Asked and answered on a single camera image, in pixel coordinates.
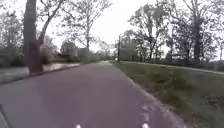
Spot grass verge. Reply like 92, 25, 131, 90
109, 60, 224, 128

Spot reddish asphalt path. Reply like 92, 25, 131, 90
0, 60, 188, 128

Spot bushes and trees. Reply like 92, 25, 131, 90
0, 11, 113, 68

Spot tall thin bare tree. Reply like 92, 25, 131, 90
59, 0, 114, 64

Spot grey road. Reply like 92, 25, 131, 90
121, 60, 224, 76

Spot dark pole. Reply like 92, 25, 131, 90
116, 34, 121, 63

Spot pale grey pavement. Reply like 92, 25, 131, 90
0, 62, 81, 83

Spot thick-trunked forked tree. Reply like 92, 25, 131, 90
19, 0, 68, 76

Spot row of trees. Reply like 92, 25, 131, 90
119, 0, 224, 67

